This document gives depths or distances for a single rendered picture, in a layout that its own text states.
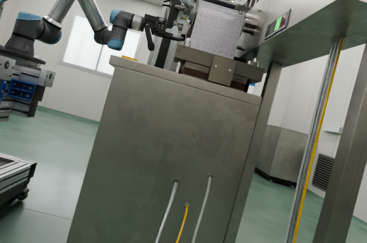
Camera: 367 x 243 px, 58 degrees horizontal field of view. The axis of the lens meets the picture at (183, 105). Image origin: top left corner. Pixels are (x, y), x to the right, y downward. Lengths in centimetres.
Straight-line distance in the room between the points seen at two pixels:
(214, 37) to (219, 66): 28
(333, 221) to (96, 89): 661
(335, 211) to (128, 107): 84
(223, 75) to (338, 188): 69
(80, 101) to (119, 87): 601
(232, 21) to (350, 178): 100
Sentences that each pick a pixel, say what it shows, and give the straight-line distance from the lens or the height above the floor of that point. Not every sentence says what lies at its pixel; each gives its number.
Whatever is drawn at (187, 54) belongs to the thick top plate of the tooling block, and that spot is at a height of 99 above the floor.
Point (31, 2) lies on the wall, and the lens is 798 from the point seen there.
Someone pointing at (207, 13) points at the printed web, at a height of 125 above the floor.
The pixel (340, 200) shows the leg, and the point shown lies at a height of 63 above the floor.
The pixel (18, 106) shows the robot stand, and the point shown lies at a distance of 195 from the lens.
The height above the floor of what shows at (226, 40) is 115.
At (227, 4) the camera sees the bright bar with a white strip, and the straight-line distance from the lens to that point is 209.
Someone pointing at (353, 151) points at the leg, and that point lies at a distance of 104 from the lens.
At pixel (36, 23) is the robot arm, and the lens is 202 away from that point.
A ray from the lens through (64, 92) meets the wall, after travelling 749.
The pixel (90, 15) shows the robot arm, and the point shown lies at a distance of 174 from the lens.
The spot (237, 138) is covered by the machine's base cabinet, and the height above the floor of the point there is 70.
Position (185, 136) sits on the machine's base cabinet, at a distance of 140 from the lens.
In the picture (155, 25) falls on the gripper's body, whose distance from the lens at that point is 166.
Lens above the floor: 75
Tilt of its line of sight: 1 degrees up
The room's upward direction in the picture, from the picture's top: 15 degrees clockwise
